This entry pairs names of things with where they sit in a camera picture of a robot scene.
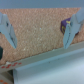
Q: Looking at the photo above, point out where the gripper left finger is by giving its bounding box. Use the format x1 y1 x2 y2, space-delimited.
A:
0 12 19 51

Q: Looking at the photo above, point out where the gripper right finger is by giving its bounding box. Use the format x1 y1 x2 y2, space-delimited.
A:
63 12 84 50

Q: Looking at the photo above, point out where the purple block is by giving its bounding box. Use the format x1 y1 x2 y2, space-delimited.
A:
60 18 73 35

